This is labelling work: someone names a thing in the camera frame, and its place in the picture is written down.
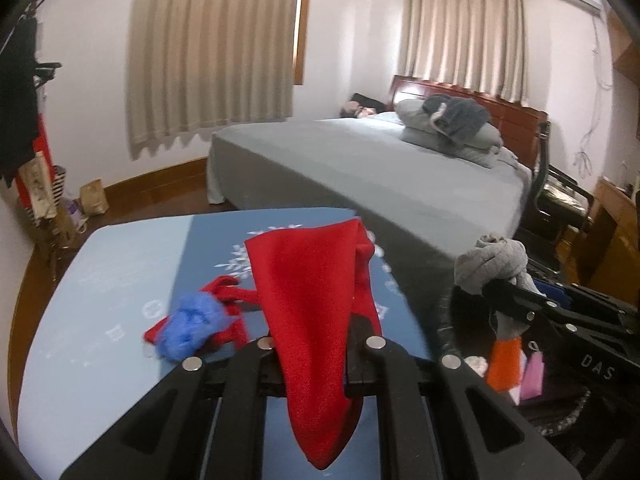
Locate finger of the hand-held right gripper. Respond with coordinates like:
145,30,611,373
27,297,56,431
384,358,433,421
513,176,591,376
534,281,627,320
482,279,626,350

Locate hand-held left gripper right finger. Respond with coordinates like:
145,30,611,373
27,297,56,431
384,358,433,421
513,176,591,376
345,312,583,480

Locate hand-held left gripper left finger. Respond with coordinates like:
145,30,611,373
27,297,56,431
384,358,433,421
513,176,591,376
59,335,288,480

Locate grey sock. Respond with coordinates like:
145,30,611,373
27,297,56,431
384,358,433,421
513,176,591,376
454,232,530,346

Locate black trash bin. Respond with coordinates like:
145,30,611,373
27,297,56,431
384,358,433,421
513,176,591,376
435,260,640,480

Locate orange foam net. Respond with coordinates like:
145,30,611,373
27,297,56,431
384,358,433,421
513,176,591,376
486,337,523,393

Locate small pink bag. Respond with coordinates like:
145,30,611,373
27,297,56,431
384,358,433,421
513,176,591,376
520,342,547,401

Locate blue crumpled plastic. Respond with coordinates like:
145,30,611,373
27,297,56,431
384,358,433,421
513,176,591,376
155,292,231,361

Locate black office chair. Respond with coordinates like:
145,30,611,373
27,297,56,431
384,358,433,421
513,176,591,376
515,121,593,256

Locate wooden desk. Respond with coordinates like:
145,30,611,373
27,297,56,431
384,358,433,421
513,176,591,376
555,177,640,306

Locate blue tree-print mat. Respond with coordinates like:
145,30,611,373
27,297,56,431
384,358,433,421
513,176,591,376
157,208,436,480

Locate grey folded blanket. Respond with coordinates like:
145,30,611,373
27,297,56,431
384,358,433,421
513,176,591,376
492,145,521,170

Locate grey pillows and clothes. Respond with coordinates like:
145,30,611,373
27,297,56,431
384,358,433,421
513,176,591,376
389,74,550,171

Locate grey pillow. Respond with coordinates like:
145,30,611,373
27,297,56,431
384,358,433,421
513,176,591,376
402,127,501,168
395,99,502,150

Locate dark grey garment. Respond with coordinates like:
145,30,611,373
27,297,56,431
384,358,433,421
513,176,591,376
422,92,491,140

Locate grey bed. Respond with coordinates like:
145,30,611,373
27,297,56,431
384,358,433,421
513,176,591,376
206,111,533,331

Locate brown paper bag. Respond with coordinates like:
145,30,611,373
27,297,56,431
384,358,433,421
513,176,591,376
80,178,110,217

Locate pale purple bottle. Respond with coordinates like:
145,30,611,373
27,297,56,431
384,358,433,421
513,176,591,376
67,199,87,233

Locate black pillow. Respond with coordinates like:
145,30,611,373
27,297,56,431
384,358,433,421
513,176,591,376
350,92,387,112

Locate pink patterned cloth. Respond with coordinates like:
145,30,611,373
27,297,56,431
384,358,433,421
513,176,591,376
340,101,376,120

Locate striped tote bag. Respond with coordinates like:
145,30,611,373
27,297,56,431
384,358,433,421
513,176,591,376
50,164,68,211

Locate narrow beige curtain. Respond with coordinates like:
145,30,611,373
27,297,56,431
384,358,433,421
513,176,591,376
397,0,530,107

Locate beige printed bag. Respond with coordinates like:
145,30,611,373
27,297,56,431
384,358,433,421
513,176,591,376
19,154,57,222

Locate red hanging garment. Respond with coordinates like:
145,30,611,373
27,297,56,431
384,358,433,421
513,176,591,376
15,112,53,201

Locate wide beige curtain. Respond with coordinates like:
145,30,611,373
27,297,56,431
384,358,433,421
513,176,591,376
125,0,303,162

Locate black hanging garment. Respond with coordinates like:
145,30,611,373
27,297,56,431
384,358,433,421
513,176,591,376
0,15,63,188

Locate coat rack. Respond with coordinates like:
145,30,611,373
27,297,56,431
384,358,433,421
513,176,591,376
0,0,76,271

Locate white air conditioner cable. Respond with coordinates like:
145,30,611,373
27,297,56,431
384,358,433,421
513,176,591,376
572,10,601,171

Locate wooden wall cabinet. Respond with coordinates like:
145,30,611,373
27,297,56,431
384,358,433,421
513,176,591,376
607,7,640,86

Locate wooden window frame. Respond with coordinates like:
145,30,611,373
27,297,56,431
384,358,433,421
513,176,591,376
292,0,313,86

